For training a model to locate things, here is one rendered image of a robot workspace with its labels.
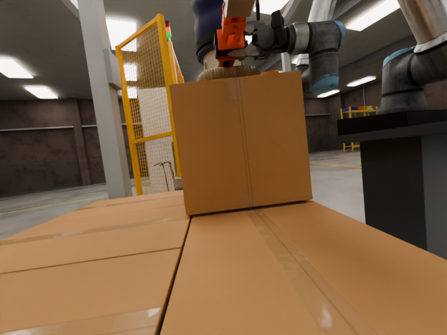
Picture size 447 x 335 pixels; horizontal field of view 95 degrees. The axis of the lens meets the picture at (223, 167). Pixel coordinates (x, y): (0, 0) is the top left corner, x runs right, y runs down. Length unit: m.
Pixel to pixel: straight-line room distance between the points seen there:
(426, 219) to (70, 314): 1.20
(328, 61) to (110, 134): 1.83
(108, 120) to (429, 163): 2.19
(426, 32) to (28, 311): 1.30
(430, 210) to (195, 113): 1.05
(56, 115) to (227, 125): 11.48
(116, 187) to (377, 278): 2.03
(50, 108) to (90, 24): 9.77
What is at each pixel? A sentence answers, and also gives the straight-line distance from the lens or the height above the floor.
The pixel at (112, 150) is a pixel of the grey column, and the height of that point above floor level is 0.88.
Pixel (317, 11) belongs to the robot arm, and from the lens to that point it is 1.05.
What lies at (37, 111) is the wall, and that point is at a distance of 12.18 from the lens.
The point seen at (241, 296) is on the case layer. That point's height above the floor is 0.54.
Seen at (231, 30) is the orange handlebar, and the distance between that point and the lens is 0.69.
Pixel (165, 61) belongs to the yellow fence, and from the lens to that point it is 2.25.
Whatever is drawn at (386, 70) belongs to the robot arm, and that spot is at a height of 1.02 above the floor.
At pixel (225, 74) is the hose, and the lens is 0.82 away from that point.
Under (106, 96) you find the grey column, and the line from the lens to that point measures 2.23.
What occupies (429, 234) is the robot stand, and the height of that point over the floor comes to 0.29.
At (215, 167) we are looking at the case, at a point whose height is 0.69.
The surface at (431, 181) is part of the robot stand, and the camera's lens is 1.23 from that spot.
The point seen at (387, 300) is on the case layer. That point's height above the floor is 0.54.
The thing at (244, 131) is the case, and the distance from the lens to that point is 0.63.
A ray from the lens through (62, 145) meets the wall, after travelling 11.75.
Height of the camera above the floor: 0.73
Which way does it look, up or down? 4 degrees down
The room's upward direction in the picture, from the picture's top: 7 degrees counter-clockwise
